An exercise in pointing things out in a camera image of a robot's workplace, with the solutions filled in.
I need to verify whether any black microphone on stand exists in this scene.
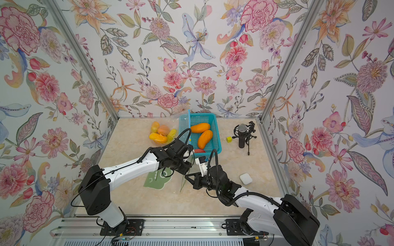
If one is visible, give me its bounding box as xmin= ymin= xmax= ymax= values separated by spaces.
xmin=232 ymin=121 xmax=257 ymax=155

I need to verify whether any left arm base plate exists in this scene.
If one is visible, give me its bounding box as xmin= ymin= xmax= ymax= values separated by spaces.
xmin=100 ymin=219 xmax=145 ymax=237

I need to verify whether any small yellow-orange mango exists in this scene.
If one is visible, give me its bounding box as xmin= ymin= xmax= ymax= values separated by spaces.
xmin=150 ymin=122 xmax=160 ymax=133

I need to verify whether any aluminium front rail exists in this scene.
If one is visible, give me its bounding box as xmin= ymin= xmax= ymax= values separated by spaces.
xmin=49 ymin=216 xmax=315 ymax=240

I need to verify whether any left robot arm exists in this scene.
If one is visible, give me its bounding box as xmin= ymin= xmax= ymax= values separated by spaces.
xmin=76 ymin=128 xmax=194 ymax=231

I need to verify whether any clear blue-zip bag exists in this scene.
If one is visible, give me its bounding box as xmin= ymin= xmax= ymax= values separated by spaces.
xmin=148 ymin=110 xmax=191 ymax=146

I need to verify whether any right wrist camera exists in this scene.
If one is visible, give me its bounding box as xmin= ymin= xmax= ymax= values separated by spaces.
xmin=195 ymin=156 xmax=209 ymax=177

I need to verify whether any large orange mango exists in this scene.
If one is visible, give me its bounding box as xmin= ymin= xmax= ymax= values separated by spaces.
xmin=157 ymin=125 xmax=170 ymax=136

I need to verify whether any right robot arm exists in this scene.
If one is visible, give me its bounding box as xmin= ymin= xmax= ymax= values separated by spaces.
xmin=185 ymin=150 xmax=320 ymax=246

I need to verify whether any teal plastic basket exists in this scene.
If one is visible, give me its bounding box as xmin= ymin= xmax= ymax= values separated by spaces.
xmin=179 ymin=112 xmax=222 ymax=157

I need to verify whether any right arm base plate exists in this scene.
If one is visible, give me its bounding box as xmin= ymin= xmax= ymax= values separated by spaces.
xmin=221 ymin=219 xmax=269 ymax=236

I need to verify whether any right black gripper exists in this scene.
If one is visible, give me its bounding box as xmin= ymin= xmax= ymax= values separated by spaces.
xmin=186 ymin=171 xmax=224 ymax=193

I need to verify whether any clear green-zip bag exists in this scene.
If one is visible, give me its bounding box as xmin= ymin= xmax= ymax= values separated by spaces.
xmin=143 ymin=168 xmax=186 ymax=194

